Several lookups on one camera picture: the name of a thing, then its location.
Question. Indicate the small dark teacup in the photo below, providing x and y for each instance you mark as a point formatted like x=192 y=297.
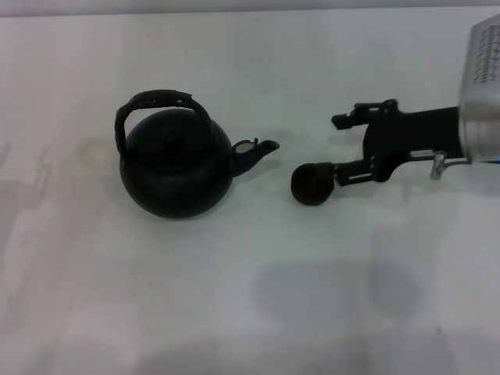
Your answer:
x=310 y=185

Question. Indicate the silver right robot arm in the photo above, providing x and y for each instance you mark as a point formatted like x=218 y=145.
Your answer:
x=482 y=90

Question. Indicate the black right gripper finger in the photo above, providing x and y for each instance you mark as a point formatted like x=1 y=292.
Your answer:
x=365 y=113
x=353 y=172

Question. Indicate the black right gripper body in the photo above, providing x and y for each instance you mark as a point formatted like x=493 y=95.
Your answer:
x=410 y=136

